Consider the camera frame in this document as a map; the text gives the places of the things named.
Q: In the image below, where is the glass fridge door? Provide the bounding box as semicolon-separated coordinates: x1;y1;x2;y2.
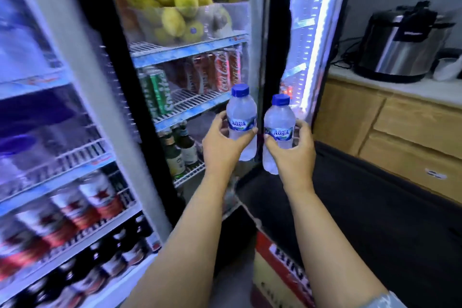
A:
0;0;173;308

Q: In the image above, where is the white red beer can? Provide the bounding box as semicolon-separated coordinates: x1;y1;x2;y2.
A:
50;186;102;231
79;171;125;220
15;207;78;249
0;225;50;281

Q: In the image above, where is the row of dark glass bottles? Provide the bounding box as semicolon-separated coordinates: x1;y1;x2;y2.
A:
0;215;163;308

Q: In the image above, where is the red white cardboard box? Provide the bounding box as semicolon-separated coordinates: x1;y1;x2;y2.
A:
251;230;316;308

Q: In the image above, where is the white wire fridge shelf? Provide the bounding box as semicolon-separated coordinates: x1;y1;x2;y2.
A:
128;32;250;69
153;88;231;133
173;160;206;188

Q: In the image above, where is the person's right hand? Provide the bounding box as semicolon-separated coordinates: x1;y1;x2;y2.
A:
265;119;317;193

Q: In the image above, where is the person's left hand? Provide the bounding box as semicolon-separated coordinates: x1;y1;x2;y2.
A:
202;111;259;175

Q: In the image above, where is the white bowl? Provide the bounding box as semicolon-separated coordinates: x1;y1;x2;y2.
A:
432;55;462;82

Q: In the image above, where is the small blue-capped water bottle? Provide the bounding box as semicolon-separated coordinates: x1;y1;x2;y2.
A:
226;83;258;162
262;94;297;175

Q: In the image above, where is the black display fridge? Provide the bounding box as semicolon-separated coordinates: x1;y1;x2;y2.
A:
61;0;289;279

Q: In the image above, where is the grey sleeve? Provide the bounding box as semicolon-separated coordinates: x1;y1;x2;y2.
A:
361;291;408;308

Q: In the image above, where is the pile of yellow green fruits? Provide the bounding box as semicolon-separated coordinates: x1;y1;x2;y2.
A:
127;0;232;44

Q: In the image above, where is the green soda can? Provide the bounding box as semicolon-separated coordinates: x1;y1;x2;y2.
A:
138;71;159;119
146;67;174;116

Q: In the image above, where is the wooden cabinet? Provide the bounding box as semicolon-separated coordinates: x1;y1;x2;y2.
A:
312;78;462;205

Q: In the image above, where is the orange fruit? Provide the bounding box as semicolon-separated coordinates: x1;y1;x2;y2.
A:
114;0;139;32

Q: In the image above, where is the person's right forearm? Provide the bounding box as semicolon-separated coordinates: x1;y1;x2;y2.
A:
287;187;390;308

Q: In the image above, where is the person's left forearm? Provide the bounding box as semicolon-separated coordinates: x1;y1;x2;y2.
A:
121;171;237;308

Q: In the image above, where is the green glass bottle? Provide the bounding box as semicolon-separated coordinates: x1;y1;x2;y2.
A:
173;121;199;166
159;128;187;179

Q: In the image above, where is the black floor mat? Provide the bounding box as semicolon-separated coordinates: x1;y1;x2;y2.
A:
235;141;462;308

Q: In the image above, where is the steel rice cooker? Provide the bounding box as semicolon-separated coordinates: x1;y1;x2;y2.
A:
353;1;456;84

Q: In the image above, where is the black power cable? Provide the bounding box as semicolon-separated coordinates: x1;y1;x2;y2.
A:
330;38;363;69

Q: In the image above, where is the fridge door with light strip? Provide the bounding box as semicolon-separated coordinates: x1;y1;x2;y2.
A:
280;0;359;125

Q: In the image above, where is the clear plastic fruit container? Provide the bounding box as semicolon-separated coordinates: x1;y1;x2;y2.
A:
124;2;250;46

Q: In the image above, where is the red soda can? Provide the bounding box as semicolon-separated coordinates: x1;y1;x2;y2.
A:
214;51;231;93
183;59;198;92
228;48;242;86
194;54;216;95

